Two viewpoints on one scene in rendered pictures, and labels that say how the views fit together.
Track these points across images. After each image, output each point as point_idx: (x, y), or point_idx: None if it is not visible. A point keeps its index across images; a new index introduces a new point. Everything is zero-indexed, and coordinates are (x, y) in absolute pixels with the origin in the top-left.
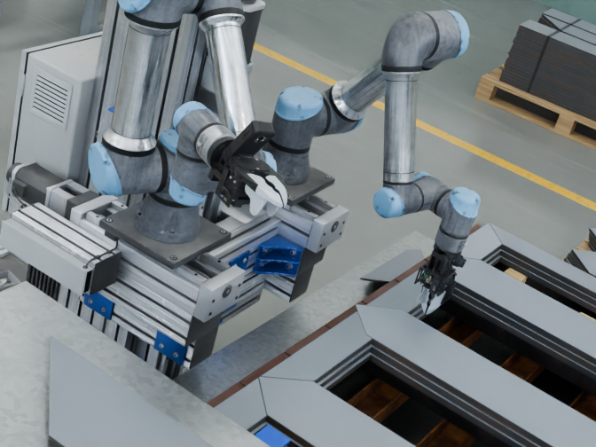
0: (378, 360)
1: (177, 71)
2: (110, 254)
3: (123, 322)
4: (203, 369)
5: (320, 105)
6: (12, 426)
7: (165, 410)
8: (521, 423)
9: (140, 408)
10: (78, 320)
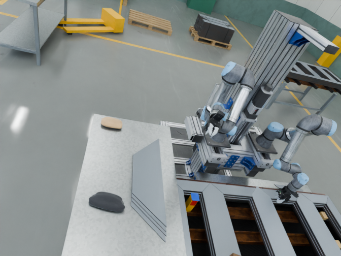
0: (249, 202)
1: None
2: (200, 135)
3: (199, 153)
4: (209, 175)
5: (280, 130)
6: (131, 149)
7: (165, 168)
8: (274, 250)
9: (158, 163)
10: (170, 140)
